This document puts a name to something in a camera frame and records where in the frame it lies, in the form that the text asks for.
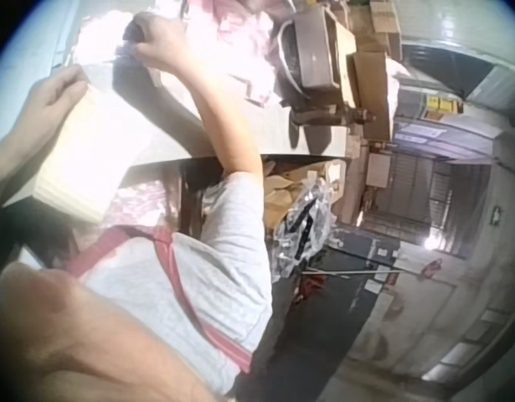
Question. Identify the thin metal rod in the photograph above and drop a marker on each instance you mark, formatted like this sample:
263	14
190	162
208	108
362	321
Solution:
349	272

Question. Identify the person's right hand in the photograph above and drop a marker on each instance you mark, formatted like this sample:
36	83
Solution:
169	42

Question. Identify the pile of pink clothes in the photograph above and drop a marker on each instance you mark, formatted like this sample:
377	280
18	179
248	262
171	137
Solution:
240	46

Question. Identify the grey metal machine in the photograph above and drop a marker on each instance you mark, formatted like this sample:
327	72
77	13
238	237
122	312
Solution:
315	50

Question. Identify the heap of clear plastic bags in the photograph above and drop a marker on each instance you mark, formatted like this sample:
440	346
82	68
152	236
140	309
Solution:
303	226

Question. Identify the person's left hand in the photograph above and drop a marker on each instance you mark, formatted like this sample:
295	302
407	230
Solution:
52	100

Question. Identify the brown paper packaging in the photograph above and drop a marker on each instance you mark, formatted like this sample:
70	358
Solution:
280	192

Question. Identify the stack of brown cardboard cartons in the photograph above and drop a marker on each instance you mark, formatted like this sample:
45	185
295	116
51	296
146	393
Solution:
376	71

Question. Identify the person's left fingers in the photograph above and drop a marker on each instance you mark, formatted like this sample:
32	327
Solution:
68	81

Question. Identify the person's right fingers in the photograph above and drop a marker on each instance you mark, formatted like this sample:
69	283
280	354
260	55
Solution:
147	50

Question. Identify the dark blue small object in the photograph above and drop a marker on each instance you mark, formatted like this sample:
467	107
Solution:
132	35

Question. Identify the pink patterned cloth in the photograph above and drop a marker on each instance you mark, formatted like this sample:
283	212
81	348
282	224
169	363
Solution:
135	205

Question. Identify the metal roller shutter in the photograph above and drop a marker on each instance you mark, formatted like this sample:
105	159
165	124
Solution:
433	197

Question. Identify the black floor mat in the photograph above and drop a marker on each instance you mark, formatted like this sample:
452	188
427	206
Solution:
336	305

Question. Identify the small red object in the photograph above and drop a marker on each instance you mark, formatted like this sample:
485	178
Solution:
432	268

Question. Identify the white cardboard box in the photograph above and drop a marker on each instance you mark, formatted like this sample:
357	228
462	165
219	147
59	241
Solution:
102	138

